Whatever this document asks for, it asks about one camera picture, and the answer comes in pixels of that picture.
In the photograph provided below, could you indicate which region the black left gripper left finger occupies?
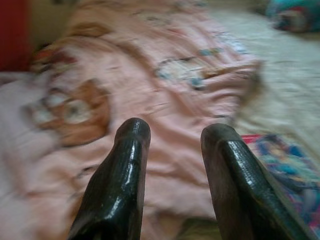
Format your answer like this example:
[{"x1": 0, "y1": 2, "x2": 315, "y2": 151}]
[{"x1": 67, "y1": 117, "x2": 152, "y2": 240}]

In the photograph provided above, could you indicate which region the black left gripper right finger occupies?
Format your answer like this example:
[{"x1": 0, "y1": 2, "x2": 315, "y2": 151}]
[{"x1": 200, "y1": 122, "x2": 317, "y2": 240}]

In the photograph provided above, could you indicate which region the colourful comic book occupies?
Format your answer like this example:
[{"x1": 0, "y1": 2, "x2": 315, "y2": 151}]
[{"x1": 239, "y1": 133, "x2": 320, "y2": 240}]

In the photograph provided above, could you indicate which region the pink cartoon blanket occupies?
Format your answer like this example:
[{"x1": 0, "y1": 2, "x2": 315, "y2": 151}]
[{"x1": 0, "y1": 0, "x2": 263, "y2": 240}]

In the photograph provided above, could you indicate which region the red white blue striped bolster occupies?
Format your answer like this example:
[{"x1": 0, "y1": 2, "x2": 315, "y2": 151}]
[{"x1": 264, "y1": 0, "x2": 320, "y2": 33}]

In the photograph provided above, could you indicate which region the large red cushion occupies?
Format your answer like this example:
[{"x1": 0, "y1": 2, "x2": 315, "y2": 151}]
[{"x1": 0, "y1": 0, "x2": 33, "y2": 73}]

